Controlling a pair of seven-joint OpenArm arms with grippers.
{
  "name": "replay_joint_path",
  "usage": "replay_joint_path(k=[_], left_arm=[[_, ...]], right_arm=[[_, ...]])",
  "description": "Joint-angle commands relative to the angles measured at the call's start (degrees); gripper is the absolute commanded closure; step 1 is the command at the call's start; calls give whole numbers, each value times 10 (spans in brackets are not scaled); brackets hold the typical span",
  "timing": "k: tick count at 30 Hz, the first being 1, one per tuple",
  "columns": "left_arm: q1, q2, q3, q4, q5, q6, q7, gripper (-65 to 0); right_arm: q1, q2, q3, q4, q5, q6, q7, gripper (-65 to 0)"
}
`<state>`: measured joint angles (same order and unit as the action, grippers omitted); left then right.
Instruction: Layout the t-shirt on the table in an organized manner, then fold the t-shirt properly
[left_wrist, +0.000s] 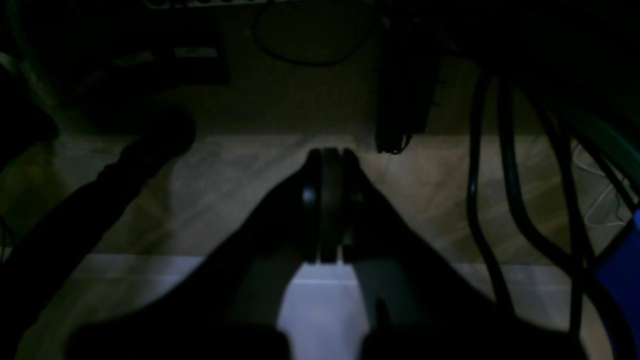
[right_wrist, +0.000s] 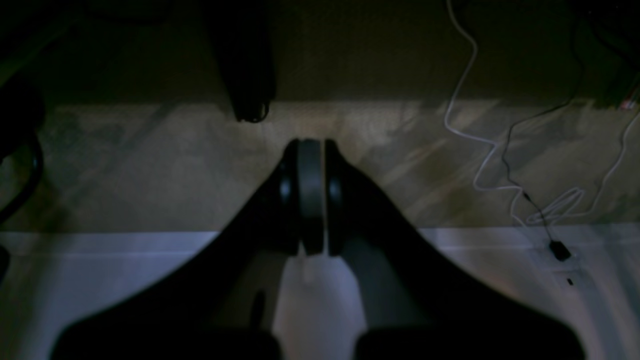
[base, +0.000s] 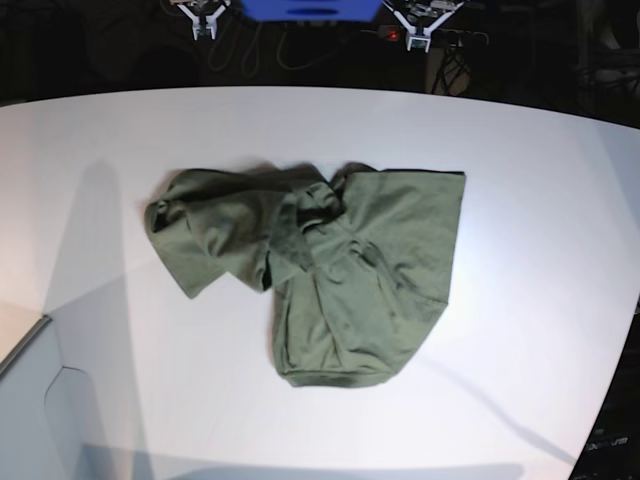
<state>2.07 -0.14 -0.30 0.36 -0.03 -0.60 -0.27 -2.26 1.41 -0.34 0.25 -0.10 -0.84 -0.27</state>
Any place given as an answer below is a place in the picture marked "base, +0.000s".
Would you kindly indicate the black power strip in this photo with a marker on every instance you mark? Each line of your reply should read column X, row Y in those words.
column 440, row 38

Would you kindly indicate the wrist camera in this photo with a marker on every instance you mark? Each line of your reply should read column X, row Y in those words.
column 201, row 31
column 417, row 42

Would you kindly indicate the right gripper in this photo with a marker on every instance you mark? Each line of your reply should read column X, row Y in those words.
column 201, row 12

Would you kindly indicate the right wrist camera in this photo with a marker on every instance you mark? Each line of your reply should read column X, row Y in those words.
column 201, row 31

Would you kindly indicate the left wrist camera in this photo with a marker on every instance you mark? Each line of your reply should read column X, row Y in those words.
column 417, row 42

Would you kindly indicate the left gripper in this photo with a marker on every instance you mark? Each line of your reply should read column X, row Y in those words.
column 422, row 17

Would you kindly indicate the blue plastic bin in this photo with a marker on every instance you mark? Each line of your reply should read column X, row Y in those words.
column 311, row 10

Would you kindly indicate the green t-shirt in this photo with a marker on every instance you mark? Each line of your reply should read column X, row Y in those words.
column 359, row 264

